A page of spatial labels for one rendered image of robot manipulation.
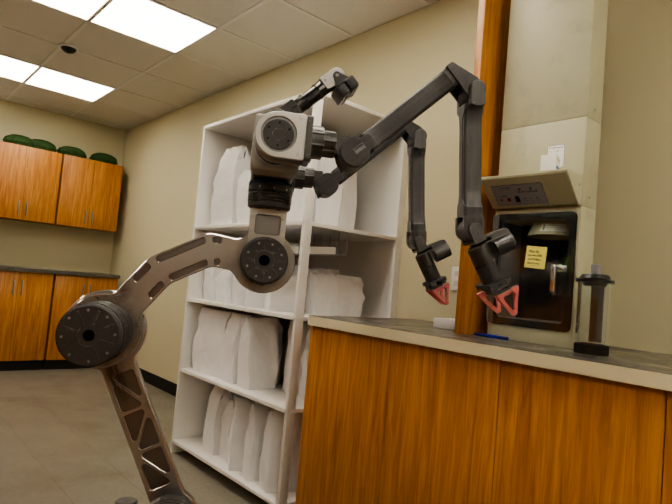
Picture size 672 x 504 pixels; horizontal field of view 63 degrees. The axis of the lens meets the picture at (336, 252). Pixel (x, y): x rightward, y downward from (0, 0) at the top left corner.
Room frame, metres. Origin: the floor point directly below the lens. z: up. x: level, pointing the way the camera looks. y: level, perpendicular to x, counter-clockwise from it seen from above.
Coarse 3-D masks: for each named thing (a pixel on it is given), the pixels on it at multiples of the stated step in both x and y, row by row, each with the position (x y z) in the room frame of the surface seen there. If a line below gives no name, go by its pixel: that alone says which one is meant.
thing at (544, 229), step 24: (504, 216) 1.97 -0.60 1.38; (528, 216) 1.90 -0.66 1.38; (552, 216) 1.84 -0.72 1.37; (576, 216) 1.77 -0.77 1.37; (528, 240) 1.90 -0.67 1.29; (552, 240) 1.83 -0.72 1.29; (504, 264) 1.96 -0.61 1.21; (528, 288) 1.89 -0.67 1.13; (504, 312) 1.95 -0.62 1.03; (528, 312) 1.88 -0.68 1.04; (552, 312) 1.82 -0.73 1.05
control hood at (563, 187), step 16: (496, 176) 1.89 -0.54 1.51; (512, 176) 1.84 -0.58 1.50; (528, 176) 1.80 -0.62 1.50; (544, 176) 1.76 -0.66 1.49; (560, 176) 1.73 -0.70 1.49; (576, 176) 1.74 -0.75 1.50; (560, 192) 1.77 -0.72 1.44; (576, 192) 1.75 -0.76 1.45; (496, 208) 1.99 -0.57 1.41; (512, 208) 1.96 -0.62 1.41
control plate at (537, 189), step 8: (512, 184) 1.87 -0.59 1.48; (520, 184) 1.84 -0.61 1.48; (528, 184) 1.82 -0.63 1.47; (536, 184) 1.80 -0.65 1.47; (496, 192) 1.93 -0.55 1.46; (504, 192) 1.91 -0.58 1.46; (512, 192) 1.89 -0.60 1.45; (520, 192) 1.87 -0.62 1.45; (528, 192) 1.85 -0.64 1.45; (536, 192) 1.83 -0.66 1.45; (544, 192) 1.81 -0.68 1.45; (496, 200) 1.96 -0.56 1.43; (504, 200) 1.94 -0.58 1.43; (512, 200) 1.91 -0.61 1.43; (520, 200) 1.89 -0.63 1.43; (528, 200) 1.87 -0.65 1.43; (536, 200) 1.85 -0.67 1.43; (544, 200) 1.83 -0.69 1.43
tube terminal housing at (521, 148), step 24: (576, 120) 1.80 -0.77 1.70; (504, 144) 2.00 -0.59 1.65; (528, 144) 1.93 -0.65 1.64; (552, 144) 1.86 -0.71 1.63; (576, 144) 1.80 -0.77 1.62; (504, 168) 2.00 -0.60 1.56; (528, 168) 1.92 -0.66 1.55; (576, 168) 1.79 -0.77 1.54; (576, 240) 1.78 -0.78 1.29; (576, 288) 1.78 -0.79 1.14; (528, 336) 1.89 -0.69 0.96; (552, 336) 1.83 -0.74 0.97
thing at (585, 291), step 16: (592, 288) 1.62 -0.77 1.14; (608, 288) 1.62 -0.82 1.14; (592, 304) 1.62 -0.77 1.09; (608, 304) 1.62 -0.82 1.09; (576, 320) 1.67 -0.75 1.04; (592, 320) 1.62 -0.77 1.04; (608, 320) 1.62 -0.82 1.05; (576, 336) 1.66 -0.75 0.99; (592, 336) 1.62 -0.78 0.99; (608, 336) 1.63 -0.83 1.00
